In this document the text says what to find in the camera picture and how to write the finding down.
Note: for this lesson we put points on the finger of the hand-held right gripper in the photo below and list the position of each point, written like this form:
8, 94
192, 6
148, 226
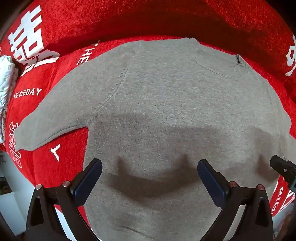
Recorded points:
286, 170

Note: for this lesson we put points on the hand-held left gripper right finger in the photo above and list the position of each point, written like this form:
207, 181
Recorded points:
210, 180

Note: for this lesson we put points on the grey sweater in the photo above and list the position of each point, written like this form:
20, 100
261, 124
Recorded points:
161, 104

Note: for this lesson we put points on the red printed blanket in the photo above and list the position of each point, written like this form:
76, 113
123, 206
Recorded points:
138, 18

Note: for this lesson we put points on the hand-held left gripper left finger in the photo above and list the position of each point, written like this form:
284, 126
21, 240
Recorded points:
89, 179

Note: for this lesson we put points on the white patterned cloth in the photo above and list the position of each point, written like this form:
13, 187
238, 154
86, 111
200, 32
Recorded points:
5, 76

